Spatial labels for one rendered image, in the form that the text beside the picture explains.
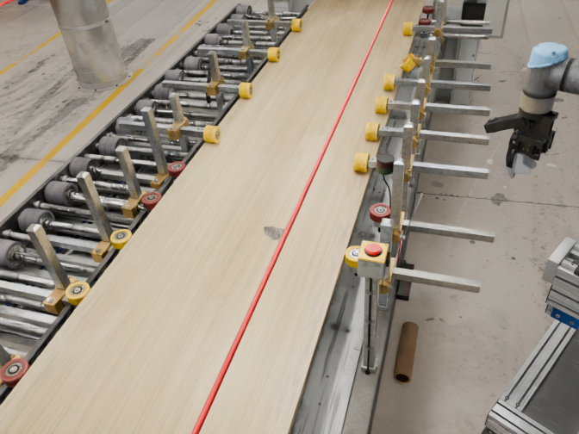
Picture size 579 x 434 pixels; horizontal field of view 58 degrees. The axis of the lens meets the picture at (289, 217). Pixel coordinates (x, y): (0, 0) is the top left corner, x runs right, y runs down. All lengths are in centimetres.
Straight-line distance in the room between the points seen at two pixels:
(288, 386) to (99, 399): 52
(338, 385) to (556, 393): 99
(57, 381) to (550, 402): 182
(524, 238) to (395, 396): 135
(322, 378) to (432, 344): 100
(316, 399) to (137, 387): 58
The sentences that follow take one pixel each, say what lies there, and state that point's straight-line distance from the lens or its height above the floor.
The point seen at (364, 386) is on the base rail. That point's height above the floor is 70.
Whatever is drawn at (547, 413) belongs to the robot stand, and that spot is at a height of 21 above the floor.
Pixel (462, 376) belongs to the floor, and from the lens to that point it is 264.
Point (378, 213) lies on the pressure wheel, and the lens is 197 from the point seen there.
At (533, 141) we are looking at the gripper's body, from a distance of 141.
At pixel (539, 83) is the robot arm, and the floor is 160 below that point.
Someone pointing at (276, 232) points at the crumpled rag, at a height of 91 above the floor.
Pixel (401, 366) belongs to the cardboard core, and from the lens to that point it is 253.
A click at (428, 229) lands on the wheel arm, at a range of 200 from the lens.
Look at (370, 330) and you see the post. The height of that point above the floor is 92.
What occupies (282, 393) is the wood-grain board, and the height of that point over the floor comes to 90.
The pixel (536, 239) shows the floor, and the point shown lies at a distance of 338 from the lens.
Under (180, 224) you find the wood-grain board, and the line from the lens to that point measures 204.
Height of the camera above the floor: 217
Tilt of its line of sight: 40 degrees down
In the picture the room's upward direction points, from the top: 6 degrees counter-clockwise
